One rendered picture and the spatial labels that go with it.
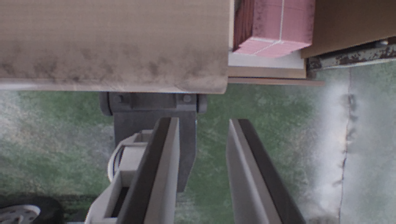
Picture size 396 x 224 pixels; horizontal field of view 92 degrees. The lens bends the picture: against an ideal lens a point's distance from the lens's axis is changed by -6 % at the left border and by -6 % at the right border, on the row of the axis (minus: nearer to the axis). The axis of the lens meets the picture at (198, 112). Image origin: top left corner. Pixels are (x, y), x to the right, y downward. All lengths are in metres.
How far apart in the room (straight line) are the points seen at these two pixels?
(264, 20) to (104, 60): 0.81
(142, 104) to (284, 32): 0.77
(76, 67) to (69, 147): 1.30
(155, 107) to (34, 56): 0.92
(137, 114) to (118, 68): 0.96
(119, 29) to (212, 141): 1.20
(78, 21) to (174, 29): 0.09
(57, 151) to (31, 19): 1.34
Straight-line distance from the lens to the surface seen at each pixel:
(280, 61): 1.39
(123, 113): 1.18
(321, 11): 1.37
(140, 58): 0.22
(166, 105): 1.12
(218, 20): 0.23
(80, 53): 0.23
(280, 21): 1.00
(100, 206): 0.55
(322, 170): 1.78
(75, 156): 1.52
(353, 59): 1.22
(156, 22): 0.22
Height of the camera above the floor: 1.31
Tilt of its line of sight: 82 degrees down
